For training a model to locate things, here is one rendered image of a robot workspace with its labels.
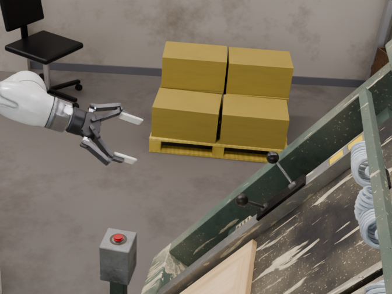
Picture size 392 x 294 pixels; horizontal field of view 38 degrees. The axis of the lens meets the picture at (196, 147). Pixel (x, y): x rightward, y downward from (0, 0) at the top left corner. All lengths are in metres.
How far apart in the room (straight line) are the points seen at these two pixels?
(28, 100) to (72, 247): 2.12
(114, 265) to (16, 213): 1.73
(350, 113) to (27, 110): 0.96
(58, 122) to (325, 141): 0.84
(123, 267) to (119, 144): 2.36
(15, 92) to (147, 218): 2.34
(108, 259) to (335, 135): 1.00
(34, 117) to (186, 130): 2.81
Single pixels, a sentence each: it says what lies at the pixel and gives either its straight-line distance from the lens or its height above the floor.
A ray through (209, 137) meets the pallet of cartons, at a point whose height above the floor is 0.18.
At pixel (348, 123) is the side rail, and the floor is 1.59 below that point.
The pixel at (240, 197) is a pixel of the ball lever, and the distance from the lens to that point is 1.66.
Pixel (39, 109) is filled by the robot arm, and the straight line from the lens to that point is 1.58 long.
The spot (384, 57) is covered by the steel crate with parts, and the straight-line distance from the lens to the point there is 5.36.
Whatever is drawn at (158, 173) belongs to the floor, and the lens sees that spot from 4.20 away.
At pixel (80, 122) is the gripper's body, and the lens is 1.61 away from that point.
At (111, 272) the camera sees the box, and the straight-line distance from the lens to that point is 2.30.
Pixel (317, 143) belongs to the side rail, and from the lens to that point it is 1.87.
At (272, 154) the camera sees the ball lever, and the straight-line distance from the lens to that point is 1.69.
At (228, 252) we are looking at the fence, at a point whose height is 1.18.
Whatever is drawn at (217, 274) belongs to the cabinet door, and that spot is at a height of 1.16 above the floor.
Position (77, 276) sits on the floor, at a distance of 3.43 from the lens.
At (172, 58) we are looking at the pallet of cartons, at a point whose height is 0.65.
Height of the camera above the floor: 2.45
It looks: 33 degrees down
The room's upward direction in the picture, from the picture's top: 5 degrees clockwise
